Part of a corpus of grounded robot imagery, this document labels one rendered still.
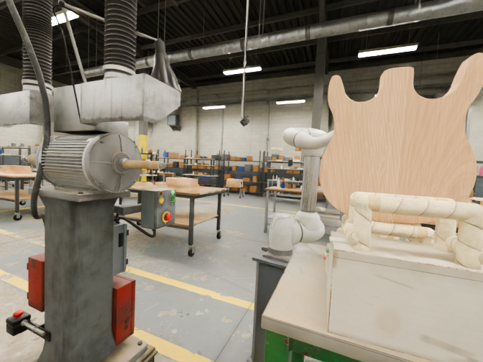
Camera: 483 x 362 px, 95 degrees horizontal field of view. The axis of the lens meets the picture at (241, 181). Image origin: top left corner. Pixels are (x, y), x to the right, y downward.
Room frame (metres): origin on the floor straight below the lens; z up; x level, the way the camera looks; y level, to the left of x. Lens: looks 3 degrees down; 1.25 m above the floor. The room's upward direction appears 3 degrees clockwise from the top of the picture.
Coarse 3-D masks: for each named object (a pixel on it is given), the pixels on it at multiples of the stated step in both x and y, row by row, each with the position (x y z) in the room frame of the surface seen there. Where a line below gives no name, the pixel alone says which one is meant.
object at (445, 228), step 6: (438, 222) 0.46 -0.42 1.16; (444, 222) 0.45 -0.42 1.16; (450, 222) 0.44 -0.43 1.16; (456, 222) 0.45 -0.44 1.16; (438, 228) 0.46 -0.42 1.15; (444, 228) 0.45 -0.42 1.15; (450, 228) 0.44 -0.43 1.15; (438, 234) 0.46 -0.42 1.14; (444, 234) 0.45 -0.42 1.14; (450, 234) 0.44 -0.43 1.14; (438, 240) 0.45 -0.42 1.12; (444, 240) 0.45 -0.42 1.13; (438, 246) 0.45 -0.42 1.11; (444, 246) 0.45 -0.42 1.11; (450, 252) 0.44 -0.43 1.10
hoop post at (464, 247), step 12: (480, 216) 0.37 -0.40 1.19; (468, 228) 0.37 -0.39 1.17; (480, 228) 0.37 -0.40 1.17; (468, 240) 0.37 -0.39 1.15; (480, 240) 0.37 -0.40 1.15; (456, 252) 0.39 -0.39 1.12; (468, 252) 0.37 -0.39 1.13; (480, 252) 0.37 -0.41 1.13; (468, 264) 0.37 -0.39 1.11; (480, 264) 0.37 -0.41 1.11
